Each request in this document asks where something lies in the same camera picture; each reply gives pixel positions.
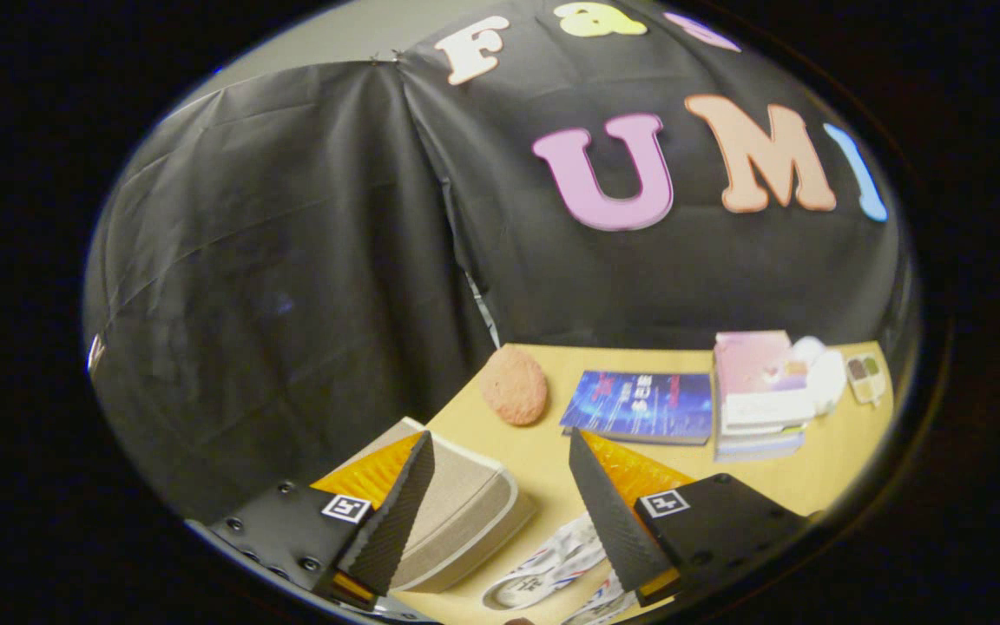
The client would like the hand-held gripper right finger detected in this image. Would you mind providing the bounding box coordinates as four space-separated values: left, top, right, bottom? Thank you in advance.
569 428 813 607

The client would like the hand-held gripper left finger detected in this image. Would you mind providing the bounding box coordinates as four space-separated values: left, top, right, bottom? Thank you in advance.
207 431 436 610

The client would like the white patterned shoe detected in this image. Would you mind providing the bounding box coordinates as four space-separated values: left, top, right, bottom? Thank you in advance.
559 576 650 625
481 512 612 612

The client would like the pink round sponge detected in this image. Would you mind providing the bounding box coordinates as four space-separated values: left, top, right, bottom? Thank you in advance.
481 345 549 428

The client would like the light blue book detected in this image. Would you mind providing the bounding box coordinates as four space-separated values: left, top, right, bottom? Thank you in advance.
712 422 808 463

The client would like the pink book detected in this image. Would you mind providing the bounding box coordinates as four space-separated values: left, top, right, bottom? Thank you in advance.
712 330 817 437

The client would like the white plush toy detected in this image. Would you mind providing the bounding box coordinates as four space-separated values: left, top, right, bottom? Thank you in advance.
790 335 850 418

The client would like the black backdrop cloth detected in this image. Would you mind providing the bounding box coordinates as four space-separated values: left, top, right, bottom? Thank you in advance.
83 0 907 522

